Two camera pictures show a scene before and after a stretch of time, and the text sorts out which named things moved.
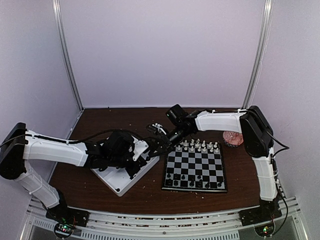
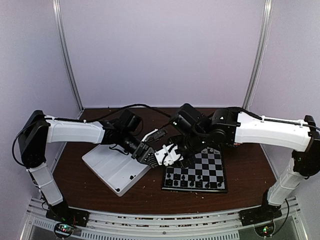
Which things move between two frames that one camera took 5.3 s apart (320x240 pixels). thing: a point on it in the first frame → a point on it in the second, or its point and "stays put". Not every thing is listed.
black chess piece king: x=200 y=183 stays put
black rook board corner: x=169 y=182 stays put
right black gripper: x=168 y=145 → x=185 y=164
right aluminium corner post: x=268 y=5 stays put
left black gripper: x=139 y=164 → x=142 y=153
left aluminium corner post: x=56 y=8 stays put
